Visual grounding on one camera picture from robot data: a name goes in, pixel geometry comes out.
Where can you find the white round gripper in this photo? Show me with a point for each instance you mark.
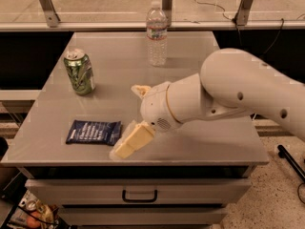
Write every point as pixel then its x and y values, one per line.
pixel 154 107

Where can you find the blue rxbar blueberry wrapper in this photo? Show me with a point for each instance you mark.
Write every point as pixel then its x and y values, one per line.
pixel 94 132

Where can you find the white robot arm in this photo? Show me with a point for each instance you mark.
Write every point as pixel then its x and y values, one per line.
pixel 231 83

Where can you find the green soda can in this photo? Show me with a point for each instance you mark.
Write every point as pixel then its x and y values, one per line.
pixel 79 70

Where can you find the grey drawer cabinet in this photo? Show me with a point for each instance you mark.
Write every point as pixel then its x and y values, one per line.
pixel 147 148

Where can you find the clear plastic water bottle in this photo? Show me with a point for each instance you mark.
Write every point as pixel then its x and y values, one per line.
pixel 156 30

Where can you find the clutter bin with snacks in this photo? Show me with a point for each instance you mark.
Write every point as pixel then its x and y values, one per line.
pixel 32 213

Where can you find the black metal floor leg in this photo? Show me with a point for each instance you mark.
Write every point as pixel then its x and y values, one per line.
pixel 283 153

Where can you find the black drawer handle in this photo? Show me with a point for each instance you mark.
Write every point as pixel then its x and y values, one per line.
pixel 139 197

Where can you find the metal railing frame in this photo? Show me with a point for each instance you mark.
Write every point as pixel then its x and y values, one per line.
pixel 100 15

